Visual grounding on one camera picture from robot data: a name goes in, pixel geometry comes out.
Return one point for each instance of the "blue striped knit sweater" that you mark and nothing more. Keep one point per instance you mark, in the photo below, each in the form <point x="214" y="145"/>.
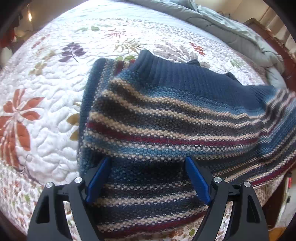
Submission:
<point x="148" y="116"/>

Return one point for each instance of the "floral quilted bedspread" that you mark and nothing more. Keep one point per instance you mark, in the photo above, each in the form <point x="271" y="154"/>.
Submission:
<point x="43" y="83"/>

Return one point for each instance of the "dark wooden headboard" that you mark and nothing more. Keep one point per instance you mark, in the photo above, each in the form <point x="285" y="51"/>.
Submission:
<point x="276" y="34"/>

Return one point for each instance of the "grey-blue comforter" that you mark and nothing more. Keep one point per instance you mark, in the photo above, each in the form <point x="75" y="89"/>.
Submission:
<point x="236" y="35"/>

